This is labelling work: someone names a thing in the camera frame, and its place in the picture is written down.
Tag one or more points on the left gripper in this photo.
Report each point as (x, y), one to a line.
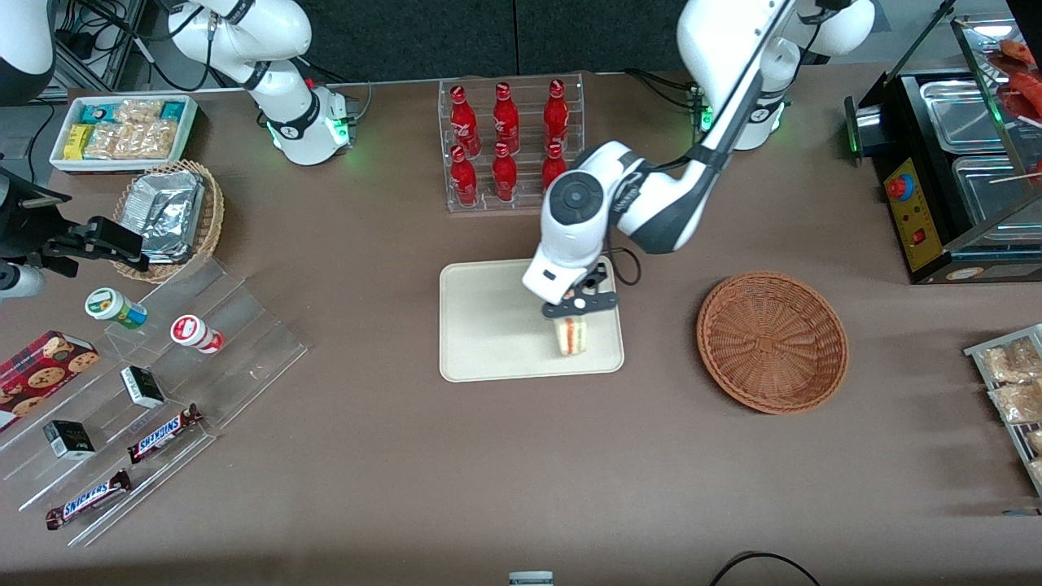
(597, 279)

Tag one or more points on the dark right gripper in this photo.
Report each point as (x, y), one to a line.
(68, 242)

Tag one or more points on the triangular sandwich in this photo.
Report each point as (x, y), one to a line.
(571, 335)

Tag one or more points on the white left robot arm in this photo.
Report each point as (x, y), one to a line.
(651, 203)

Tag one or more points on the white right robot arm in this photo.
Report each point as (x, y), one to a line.
(277, 32)

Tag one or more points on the cream plastic serving tray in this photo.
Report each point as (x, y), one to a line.
(488, 325)

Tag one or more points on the light wicker basket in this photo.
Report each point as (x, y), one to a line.
(210, 216)

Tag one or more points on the round brown wicker basket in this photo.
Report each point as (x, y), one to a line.
(769, 342)

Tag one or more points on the grey tray of snack bags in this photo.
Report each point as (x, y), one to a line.
(977, 352)

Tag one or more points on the green lid yogurt cup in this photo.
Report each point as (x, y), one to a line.
(110, 305)

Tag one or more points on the small silver foil package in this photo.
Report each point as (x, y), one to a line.
(169, 247)

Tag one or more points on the large silver foil package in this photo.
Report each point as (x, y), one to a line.
(163, 203)

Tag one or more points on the yellow snack pack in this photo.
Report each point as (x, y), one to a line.
(77, 141)

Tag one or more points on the clear bag of crackers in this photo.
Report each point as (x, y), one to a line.
(138, 112)
(153, 140)
(107, 141)

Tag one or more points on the red cola bottle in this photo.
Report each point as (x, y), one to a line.
(556, 115)
(464, 181)
(505, 120)
(465, 122)
(505, 177)
(554, 163)

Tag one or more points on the teal snack pack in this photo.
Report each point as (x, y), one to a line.
(172, 111)
(98, 113)

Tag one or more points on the red lid yogurt cup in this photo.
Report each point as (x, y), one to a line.
(191, 331)

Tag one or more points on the red plaid cookie box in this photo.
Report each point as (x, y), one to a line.
(41, 374)

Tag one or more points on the white plastic snack bin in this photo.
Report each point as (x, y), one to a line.
(186, 134)

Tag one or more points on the small black box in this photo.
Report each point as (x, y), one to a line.
(69, 439)
(143, 387)

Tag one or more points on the clear acrylic bottle rack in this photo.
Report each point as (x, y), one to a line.
(529, 98)

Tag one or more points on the clear acrylic stepped stand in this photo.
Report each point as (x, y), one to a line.
(244, 350)

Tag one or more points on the brown Snickers bar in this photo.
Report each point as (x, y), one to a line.
(88, 499)
(163, 434)

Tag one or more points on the grey white object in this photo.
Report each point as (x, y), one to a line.
(531, 579)

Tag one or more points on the black hot food display case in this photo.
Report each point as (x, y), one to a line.
(920, 236)

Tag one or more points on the steel food pan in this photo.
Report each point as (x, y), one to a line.
(961, 114)
(989, 191)

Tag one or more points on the clear bag of fried snacks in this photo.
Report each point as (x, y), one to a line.
(1009, 362)
(1017, 403)

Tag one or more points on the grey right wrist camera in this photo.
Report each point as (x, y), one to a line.
(20, 281)

